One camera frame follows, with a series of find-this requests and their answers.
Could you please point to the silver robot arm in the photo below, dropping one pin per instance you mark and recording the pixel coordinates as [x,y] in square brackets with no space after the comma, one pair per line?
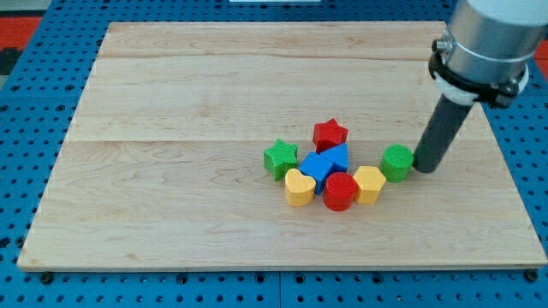
[483,52]

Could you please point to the green star block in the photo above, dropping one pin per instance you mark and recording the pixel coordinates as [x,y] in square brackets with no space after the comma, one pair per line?
[280,158]

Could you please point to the red star block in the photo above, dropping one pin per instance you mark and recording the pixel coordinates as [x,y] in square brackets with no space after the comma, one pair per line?
[328,134]

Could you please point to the blue cube block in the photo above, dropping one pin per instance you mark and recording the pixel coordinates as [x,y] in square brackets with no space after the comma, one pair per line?
[317,167]

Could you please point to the yellow heart block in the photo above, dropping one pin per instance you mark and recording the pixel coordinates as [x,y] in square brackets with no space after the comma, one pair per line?
[299,189]

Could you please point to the blue triangle block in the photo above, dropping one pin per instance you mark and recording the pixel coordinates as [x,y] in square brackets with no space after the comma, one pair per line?
[338,156]

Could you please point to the red cylinder block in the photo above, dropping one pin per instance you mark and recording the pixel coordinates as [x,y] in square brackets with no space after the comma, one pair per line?
[339,192]

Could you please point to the yellow hexagon block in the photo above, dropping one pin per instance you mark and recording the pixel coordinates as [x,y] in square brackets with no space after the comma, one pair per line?
[370,182]

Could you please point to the light wooden board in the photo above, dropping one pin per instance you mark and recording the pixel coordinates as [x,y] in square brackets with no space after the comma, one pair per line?
[161,169]

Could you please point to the green cylinder block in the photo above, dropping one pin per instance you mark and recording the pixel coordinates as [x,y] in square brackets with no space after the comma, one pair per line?
[396,163]

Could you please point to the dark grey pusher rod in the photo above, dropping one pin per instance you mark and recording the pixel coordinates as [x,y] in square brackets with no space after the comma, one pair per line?
[444,124]

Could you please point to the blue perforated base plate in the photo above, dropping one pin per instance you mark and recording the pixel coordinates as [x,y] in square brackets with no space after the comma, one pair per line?
[55,43]

